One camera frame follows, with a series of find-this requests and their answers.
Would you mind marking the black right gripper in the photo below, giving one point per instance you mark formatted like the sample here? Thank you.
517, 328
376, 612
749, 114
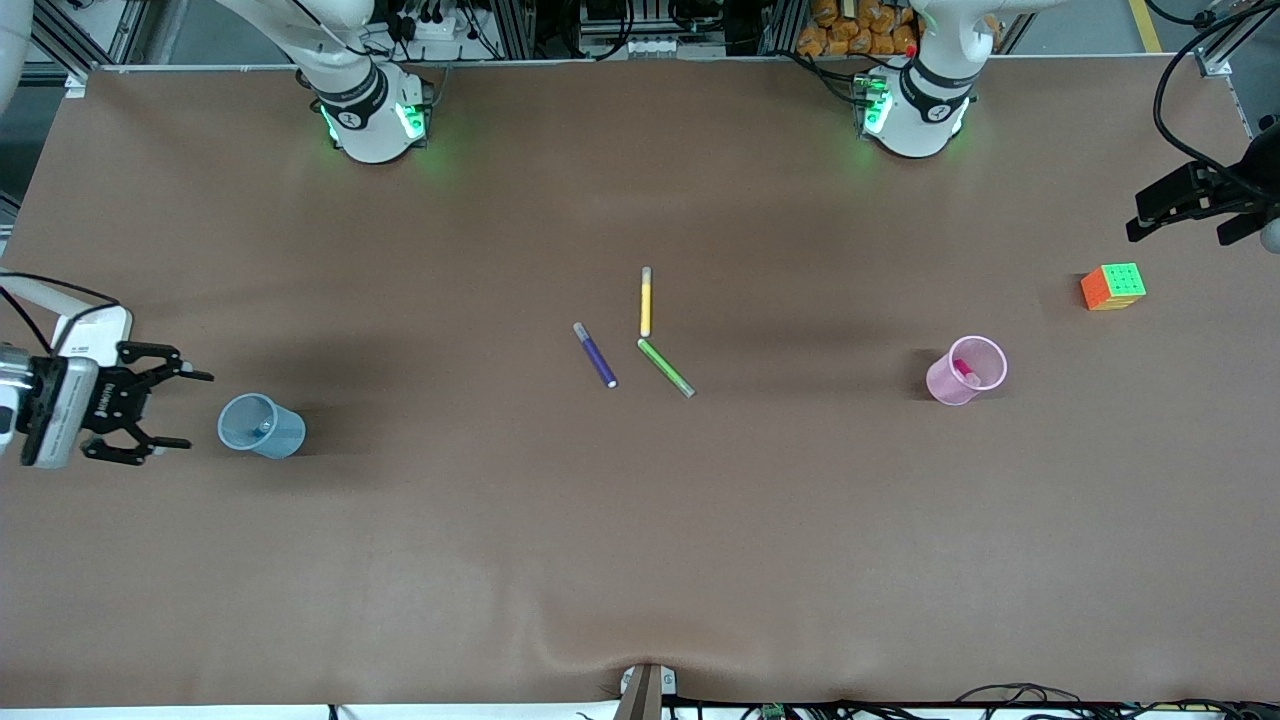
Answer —
108, 402

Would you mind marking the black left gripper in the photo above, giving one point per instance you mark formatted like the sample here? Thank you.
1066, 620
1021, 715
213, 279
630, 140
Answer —
1243, 187

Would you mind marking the pink marker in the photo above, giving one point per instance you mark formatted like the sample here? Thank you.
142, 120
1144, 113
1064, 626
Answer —
967, 374

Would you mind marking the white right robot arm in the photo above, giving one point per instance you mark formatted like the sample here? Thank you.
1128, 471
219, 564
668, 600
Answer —
370, 120

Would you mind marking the white stand with square base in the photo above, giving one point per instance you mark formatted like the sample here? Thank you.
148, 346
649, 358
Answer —
100, 325

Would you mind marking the colourful puzzle cube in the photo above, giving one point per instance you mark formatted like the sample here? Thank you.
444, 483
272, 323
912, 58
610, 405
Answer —
1120, 282

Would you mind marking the light blue plastic cup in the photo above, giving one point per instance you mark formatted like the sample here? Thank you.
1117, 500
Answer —
285, 435

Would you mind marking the black caster wheel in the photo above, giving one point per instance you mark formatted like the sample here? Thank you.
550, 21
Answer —
1205, 20

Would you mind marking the pink plastic cup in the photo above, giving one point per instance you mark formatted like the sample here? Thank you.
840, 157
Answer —
940, 382

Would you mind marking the orange snack bag pile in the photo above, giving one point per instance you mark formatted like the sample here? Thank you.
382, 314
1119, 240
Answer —
830, 35

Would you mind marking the purple marker with clear cap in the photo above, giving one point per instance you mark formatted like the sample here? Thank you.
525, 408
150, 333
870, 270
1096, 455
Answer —
595, 356

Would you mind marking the white power strip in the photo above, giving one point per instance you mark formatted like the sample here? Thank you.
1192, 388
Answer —
430, 25

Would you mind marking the yellow marker with clear cap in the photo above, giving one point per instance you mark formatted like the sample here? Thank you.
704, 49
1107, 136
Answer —
646, 305

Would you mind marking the green marker with clear cap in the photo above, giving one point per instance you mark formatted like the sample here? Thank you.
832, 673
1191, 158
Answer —
665, 367

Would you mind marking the white terminal block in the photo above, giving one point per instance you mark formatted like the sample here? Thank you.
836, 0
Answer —
655, 46

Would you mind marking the metal table corner bracket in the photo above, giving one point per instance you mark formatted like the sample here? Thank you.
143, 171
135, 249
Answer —
1215, 62
76, 84

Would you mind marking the aluminium frame post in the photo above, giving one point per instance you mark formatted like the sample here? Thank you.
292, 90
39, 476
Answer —
512, 25
785, 25

